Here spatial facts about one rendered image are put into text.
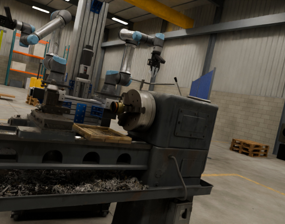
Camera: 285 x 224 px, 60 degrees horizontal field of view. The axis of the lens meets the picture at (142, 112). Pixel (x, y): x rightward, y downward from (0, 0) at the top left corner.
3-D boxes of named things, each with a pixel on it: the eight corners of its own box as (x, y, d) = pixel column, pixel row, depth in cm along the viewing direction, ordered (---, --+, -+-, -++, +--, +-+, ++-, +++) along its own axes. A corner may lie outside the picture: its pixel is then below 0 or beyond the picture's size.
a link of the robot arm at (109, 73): (102, 82, 241) (104, 68, 240) (114, 84, 248) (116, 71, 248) (106, 82, 231) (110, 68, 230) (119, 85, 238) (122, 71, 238)
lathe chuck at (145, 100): (124, 124, 202) (134, 87, 197) (144, 138, 177) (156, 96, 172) (114, 123, 197) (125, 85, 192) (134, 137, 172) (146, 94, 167)
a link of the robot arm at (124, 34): (114, 25, 237) (138, 28, 198) (124, 29, 243) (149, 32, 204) (111, 37, 240) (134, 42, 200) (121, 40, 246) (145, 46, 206)
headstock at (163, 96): (175, 137, 247) (183, 99, 245) (212, 151, 208) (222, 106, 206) (124, 132, 213) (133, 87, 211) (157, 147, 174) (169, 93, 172)
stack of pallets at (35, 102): (52, 106, 1141) (55, 90, 1137) (62, 109, 1082) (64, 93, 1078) (25, 102, 1049) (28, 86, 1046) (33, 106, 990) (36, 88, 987)
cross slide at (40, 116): (53, 117, 175) (54, 110, 175) (72, 130, 140) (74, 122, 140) (28, 114, 166) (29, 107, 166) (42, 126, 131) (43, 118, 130)
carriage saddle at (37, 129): (54, 125, 177) (56, 117, 177) (75, 142, 139) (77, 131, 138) (7, 120, 160) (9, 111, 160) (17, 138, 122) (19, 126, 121)
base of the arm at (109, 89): (98, 91, 243) (100, 81, 243) (112, 94, 250) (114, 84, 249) (102, 92, 230) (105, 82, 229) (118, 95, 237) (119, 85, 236)
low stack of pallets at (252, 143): (246, 150, 969) (248, 139, 967) (267, 157, 902) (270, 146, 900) (228, 149, 892) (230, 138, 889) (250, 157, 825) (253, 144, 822)
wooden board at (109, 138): (107, 132, 195) (108, 127, 195) (130, 144, 166) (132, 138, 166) (70, 128, 178) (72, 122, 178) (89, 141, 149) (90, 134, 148)
